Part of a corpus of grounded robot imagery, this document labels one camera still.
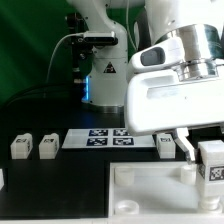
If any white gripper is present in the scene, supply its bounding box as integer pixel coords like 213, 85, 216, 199
125, 66, 224, 164

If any white square table top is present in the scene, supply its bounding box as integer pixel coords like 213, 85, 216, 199
108, 162, 224, 224

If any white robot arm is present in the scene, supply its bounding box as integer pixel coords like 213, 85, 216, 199
67, 0, 224, 163

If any white sheet with markers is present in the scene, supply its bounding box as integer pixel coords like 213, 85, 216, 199
62, 128, 155, 149

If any white block left edge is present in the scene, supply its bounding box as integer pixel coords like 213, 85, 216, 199
0, 169, 4, 191

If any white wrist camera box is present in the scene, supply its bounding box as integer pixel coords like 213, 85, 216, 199
128, 37, 185, 74

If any black cable bundle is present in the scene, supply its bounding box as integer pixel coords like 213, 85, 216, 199
0, 83, 84, 114

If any black camera stand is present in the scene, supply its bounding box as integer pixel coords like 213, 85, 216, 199
65, 13, 92, 101

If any black camera on stand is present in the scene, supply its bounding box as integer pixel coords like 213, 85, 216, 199
82, 31, 118, 46

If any white camera cable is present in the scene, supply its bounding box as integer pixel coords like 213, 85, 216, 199
45, 32, 85, 84

